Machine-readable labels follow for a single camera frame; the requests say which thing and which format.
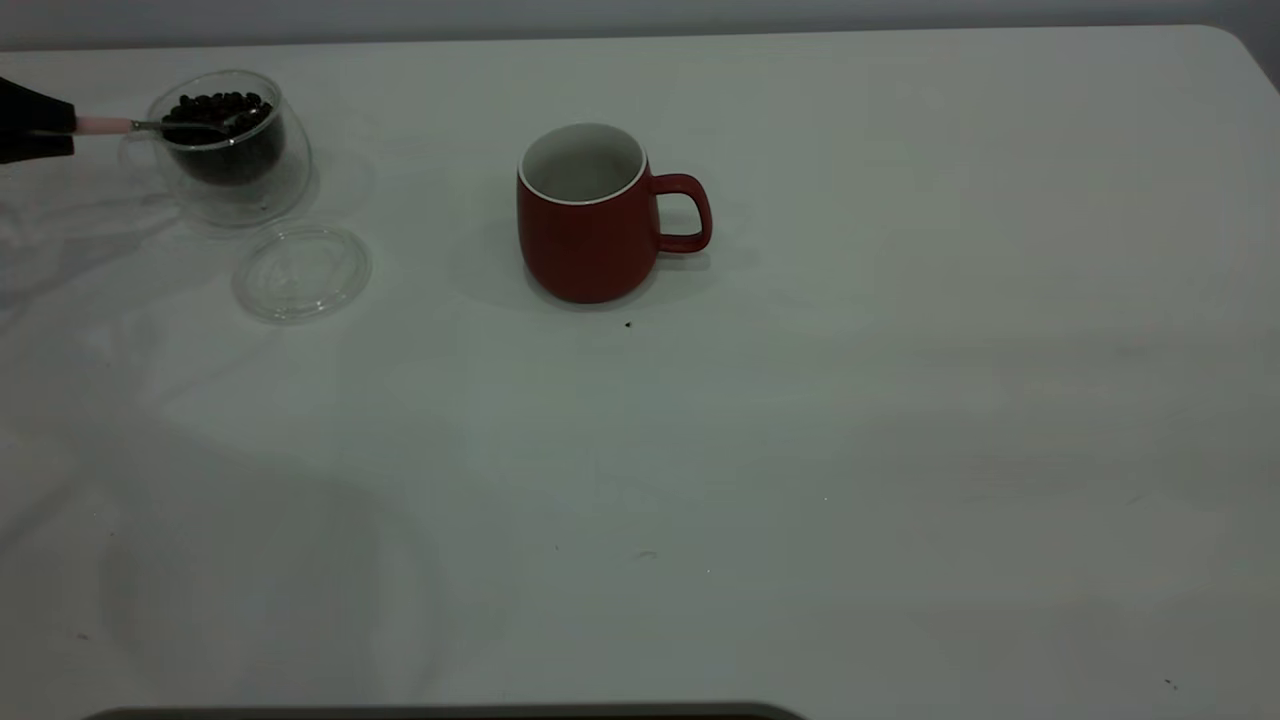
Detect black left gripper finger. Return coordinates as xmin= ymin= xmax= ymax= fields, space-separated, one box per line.
xmin=0 ymin=77 xmax=79 ymax=135

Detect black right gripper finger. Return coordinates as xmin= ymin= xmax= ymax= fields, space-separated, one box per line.
xmin=0 ymin=134 xmax=77 ymax=167

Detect pink handled metal spoon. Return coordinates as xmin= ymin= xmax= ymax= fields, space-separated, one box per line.
xmin=75 ymin=105 xmax=263 ymax=141

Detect red ceramic mug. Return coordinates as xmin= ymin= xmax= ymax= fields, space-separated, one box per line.
xmin=516 ymin=122 xmax=714 ymax=305

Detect dark coffee beans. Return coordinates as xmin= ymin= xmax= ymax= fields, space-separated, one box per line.
xmin=163 ymin=91 xmax=287 ymax=185

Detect clear round glass lid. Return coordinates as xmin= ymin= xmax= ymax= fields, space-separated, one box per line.
xmin=232 ymin=223 xmax=373 ymax=324

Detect clear double wall glass cup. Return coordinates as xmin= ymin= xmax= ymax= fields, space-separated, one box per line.
xmin=120 ymin=68 xmax=314 ymax=226

